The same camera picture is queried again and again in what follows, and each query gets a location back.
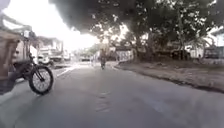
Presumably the group of large trees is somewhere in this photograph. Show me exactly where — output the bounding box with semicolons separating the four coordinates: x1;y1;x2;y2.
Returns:
49;0;224;63

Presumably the dirt verge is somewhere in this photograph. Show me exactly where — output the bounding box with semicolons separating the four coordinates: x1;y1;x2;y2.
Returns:
114;59;224;95

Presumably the white wall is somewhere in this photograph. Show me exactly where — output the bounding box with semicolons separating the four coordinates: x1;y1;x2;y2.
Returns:
114;46;135;64

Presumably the person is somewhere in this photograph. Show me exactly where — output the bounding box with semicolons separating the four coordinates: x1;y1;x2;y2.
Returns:
98;48;108;71

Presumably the building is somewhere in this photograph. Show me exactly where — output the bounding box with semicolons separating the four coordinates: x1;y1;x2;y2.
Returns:
33;35;73;64
185;27;224;61

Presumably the grey asphalt road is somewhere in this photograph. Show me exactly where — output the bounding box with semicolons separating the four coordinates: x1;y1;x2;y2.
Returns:
0;62;224;128

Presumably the tricycle with sidecar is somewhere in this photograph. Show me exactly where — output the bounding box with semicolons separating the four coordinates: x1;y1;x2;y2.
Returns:
0;27;55;96

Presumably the white car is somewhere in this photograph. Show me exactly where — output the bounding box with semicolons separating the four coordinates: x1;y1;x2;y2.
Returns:
36;53;51;66

